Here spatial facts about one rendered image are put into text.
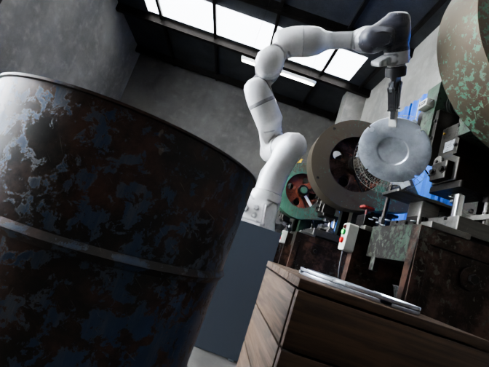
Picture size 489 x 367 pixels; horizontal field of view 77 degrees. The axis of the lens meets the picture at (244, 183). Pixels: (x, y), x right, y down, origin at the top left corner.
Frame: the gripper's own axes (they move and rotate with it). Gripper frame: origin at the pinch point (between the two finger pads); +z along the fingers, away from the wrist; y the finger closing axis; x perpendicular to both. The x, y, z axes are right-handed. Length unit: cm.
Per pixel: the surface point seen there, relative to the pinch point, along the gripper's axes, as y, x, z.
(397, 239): -21.2, -9.3, 43.7
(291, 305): -98, -8, 10
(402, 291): -48, -17, 44
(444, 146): 24.2, -16.2, 19.4
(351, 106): 536, 221, 125
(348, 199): 94, 56, 98
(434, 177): 10.1, -15.4, 28.7
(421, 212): -9.0, -14.9, 36.1
